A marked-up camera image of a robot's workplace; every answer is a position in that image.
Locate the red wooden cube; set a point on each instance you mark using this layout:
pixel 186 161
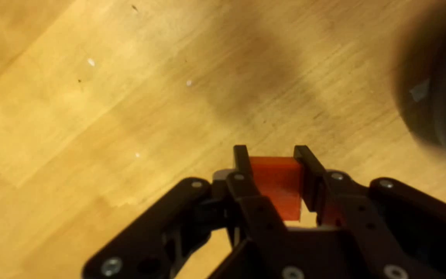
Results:
pixel 279 192

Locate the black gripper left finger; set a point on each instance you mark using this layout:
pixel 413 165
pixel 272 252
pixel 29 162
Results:
pixel 243 171

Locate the black bowl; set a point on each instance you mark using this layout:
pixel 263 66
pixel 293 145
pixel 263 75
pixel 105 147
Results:
pixel 440 103

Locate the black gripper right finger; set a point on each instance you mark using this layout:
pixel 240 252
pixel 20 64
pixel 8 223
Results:
pixel 313 176

